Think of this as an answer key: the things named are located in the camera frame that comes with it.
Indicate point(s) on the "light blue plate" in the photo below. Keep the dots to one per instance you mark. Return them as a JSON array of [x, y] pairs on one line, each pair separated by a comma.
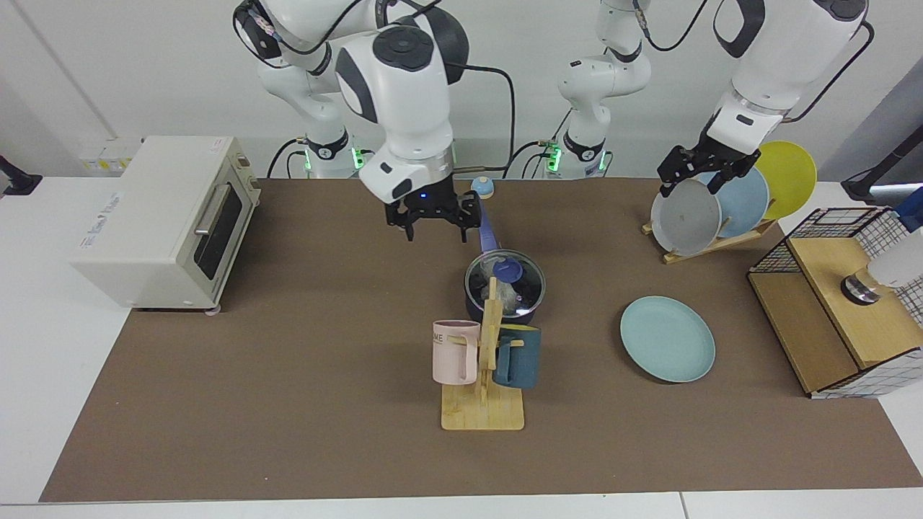
[[746, 205]]

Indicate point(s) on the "white vermicelli bundle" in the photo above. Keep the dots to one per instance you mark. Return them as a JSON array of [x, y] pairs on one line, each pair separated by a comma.
[[513, 297]]

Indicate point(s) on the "yellow plate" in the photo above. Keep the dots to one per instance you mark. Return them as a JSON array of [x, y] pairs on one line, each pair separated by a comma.
[[789, 176]]

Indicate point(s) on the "pale green plate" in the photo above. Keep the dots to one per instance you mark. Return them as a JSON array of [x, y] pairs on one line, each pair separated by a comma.
[[667, 339]]

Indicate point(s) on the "dark teal mug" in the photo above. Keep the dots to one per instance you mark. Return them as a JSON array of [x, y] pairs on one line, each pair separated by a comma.
[[523, 360]]

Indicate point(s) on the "pink mug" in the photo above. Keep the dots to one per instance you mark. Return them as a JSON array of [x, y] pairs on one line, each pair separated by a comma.
[[451, 357]]

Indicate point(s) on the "black clamp mount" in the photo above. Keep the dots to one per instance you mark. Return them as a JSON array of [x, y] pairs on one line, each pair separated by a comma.
[[18, 180]]

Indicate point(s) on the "black camera stand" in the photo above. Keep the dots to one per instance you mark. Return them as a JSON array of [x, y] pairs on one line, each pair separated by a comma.
[[862, 186]]

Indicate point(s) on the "pale toaster oven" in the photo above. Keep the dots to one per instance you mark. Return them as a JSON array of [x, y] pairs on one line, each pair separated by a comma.
[[137, 223]]

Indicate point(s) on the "wooden plate rack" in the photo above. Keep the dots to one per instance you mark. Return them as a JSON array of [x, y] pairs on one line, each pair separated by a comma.
[[721, 241]]

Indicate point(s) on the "grey plate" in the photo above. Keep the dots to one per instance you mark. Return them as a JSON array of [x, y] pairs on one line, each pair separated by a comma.
[[685, 220]]

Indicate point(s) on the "wooden cup stand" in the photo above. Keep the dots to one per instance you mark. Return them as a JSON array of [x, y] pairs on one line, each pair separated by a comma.
[[483, 411]]

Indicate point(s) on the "brown tablecloth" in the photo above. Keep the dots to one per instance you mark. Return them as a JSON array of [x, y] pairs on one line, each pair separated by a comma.
[[288, 432]]

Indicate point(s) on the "white wall socket strip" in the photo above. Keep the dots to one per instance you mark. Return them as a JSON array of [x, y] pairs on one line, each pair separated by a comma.
[[108, 155]]

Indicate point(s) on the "glass lid with blue knob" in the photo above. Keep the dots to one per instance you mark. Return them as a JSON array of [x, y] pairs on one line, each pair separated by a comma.
[[508, 268]]

